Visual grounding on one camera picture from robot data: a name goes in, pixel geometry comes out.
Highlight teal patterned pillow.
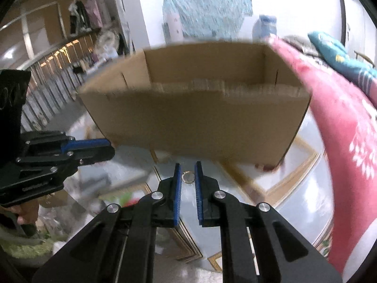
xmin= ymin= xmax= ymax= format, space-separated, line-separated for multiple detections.
xmin=308 ymin=31 xmax=377 ymax=89

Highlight hanging clothes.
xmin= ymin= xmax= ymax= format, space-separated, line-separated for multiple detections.
xmin=68 ymin=0 xmax=109 ymax=34

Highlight person's left hand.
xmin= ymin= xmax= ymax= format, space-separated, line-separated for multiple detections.
xmin=15 ymin=200 xmax=40 ymax=229

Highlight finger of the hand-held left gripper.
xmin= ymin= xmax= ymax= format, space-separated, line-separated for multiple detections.
xmin=16 ymin=147 xmax=115 ymax=180
xmin=22 ymin=131 xmax=112 ymax=154

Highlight white patterned cloth bundle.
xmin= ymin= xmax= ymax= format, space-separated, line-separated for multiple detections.
xmin=94 ymin=31 xmax=124 ymax=62

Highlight wooden chair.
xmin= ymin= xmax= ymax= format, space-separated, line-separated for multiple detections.
xmin=353 ymin=51 xmax=377 ymax=68

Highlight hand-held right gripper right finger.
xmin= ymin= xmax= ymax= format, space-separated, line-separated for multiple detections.
xmin=194 ymin=161 xmax=344 ymax=283

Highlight brown cardboard box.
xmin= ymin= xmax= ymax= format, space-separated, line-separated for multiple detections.
xmin=77 ymin=40 xmax=313 ymax=171

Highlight blue water jug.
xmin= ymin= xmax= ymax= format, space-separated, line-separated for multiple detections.
xmin=252 ymin=15 xmax=279 ymax=42

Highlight yellow-green fleece cloth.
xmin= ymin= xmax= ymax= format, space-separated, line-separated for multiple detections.
xmin=0 ymin=227 xmax=59 ymax=260

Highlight wooden cabinet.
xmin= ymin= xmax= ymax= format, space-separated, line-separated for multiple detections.
xmin=0 ymin=0 xmax=89 ymax=62

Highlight white door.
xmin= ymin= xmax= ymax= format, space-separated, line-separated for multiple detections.
xmin=339 ymin=0 xmax=377 ymax=65

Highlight teal floral hanging cloth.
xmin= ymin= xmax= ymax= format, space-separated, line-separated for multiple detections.
xmin=162 ymin=0 xmax=254 ymax=40

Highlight metal stair railing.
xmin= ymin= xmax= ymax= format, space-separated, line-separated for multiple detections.
xmin=0 ymin=35 xmax=98 ymax=130

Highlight grey lace pillow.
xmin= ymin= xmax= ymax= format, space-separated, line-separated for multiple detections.
xmin=283 ymin=35 xmax=319 ymax=55

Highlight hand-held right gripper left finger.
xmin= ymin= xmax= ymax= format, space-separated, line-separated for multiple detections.
xmin=32 ymin=163 xmax=181 ymax=283

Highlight pink floral blanket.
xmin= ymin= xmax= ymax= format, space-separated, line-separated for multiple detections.
xmin=265 ymin=35 xmax=377 ymax=275

